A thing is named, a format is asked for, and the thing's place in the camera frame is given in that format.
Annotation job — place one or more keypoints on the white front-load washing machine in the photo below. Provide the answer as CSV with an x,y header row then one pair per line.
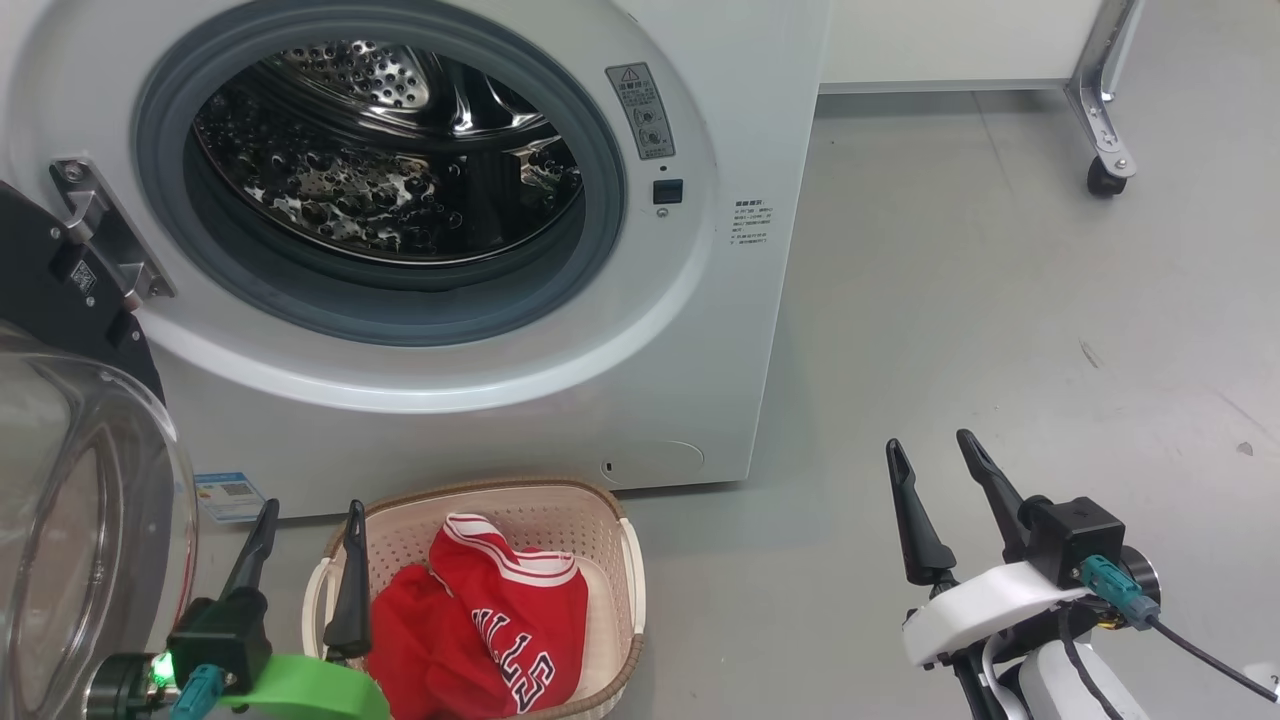
x,y
700,350

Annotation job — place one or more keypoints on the grey warning label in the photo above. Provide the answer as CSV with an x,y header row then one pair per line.
x,y
640,110

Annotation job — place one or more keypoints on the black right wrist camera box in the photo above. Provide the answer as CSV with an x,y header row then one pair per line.
x,y
1075,535

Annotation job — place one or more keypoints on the white partition panel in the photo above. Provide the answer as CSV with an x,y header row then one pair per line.
x,y
950,45

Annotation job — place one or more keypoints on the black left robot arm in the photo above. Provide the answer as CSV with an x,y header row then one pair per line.
x,y
115,690

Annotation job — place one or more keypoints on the round black glass washer door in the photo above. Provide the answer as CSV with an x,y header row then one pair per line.
x,y
60,500

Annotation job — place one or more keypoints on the black door latch socket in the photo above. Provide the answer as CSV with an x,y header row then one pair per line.
x,y
668,191

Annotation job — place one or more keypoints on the cream perforated laundry basket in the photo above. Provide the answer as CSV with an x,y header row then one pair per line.
x,y
605,560

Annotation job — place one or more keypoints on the stainless steel washer drum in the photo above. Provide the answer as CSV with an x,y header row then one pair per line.
x,y
350,170

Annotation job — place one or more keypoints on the blue energy label sticker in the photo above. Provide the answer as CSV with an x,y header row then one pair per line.
x,y
230,497

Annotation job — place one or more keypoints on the black text notice sticker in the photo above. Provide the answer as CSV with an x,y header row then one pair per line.
x,y
750,222

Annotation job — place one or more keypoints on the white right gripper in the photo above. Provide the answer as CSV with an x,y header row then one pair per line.
x,y
975,605

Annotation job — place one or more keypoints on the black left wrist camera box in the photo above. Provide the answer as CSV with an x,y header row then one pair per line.
x,y
220,635

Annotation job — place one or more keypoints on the metal partition leg bracket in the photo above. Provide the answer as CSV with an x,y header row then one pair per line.
x,y
1100,100

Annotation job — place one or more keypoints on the red basketball jersey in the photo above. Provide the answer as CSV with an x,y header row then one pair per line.
x,y
480,620

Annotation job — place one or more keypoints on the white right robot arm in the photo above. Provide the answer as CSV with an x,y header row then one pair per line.
x,y
1045,690

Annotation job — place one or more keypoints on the black caster wheel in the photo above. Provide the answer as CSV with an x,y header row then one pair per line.
x,y
1105,178

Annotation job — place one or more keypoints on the metal door hinge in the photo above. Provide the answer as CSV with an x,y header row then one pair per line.
x,y
110,235

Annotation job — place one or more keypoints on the round white filter cover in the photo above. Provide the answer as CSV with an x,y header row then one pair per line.
x,y
652,463

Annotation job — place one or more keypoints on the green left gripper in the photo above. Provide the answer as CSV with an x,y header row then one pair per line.
x,y
310,690

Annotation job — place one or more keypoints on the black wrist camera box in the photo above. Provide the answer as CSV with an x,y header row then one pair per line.
x,y
220,635
1075,535

